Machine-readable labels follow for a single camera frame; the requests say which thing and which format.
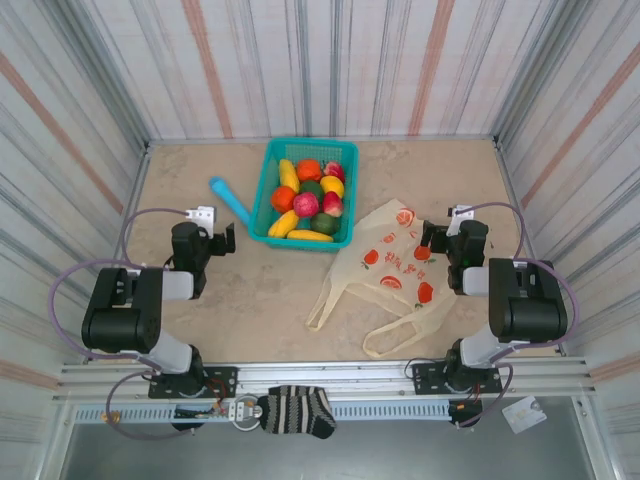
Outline orange fake orange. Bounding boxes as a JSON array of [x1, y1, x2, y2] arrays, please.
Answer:
[[270, 185, 298, 213], [296, 158, 323, 183]]

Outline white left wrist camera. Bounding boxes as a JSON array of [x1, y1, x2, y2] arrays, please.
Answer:
[[182, 204, 217, 235]]

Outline cream plastic bag orange prints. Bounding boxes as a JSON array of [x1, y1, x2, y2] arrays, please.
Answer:
[[305, 198, 459, 358]]

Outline light blue plastic tube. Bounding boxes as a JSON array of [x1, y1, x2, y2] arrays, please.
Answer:
[[208, 175, 253, 225]]

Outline white card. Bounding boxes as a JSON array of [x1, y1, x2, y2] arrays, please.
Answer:
[[501, 395, 547, 435]]

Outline light green fake fruit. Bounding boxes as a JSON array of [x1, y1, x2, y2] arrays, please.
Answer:
[[310, 213, 341, 235]]

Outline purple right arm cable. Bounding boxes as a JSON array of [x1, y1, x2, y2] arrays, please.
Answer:
[[403, 201, 581, 431]]

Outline red fake peach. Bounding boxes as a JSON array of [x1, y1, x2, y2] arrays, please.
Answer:
[[322, 191, 345, 218]]

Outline black white striped cloth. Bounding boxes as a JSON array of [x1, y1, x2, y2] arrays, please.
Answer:
[[257, 384, 339, 441]]

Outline white slotted cable duct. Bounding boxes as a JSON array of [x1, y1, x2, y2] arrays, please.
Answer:
[[72, 402, 454, 424]]

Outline yellow fake banana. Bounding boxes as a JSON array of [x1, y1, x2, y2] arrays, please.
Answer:
[[286, 228, 335, 244], [267, 209, 301, 239], [278, 158, 301, 194]]

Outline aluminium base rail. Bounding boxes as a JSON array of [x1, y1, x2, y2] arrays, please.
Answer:
[[49, 355, 599, 404]]

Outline white round clamp ring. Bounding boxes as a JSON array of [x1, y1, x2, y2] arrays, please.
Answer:
[[229, 394, 264, 432]]

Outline teal plastic basket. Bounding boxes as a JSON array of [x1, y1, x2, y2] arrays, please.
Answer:
[[248, 138, 361, 253]]

